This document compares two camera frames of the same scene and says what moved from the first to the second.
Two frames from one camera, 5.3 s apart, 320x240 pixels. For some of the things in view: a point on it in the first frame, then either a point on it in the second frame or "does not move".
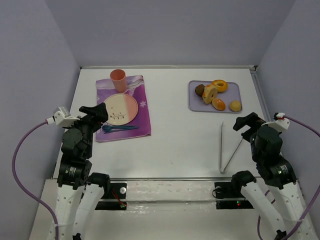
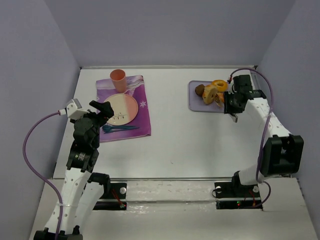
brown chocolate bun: x=199 y=89 does not move
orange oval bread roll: x=219 y=104 -> x=221 y=96
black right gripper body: x=250 y=127 -> x=230 y=106
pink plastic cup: x=118 y=78 does not move
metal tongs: x=220 y=166 -> x=234 y=117
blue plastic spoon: x=108 y=127 does not move
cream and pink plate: x=122 y=109 does not move
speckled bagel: x=210 y=92 does not move
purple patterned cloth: x=135 y=87 does not move
